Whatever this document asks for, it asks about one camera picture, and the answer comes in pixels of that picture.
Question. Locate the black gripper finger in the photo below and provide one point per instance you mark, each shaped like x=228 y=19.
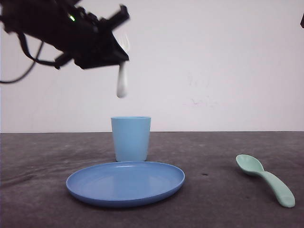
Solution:
x=104 y=53

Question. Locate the blue plastic plate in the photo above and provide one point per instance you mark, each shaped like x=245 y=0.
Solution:
x=125 y=184

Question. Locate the light blue plastic cup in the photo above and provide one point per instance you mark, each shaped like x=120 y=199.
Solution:
x=131 y=137

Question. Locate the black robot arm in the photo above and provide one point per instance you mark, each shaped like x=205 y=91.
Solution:
x=302 y=22
x=9 y=16

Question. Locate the white plastic fork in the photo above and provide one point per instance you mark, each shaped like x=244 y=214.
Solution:
x=122 y=84

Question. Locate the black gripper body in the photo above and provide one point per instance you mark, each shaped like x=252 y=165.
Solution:
x=68 y=28

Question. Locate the mint green plastic spoon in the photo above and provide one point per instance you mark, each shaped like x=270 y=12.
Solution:
x=253 y=167

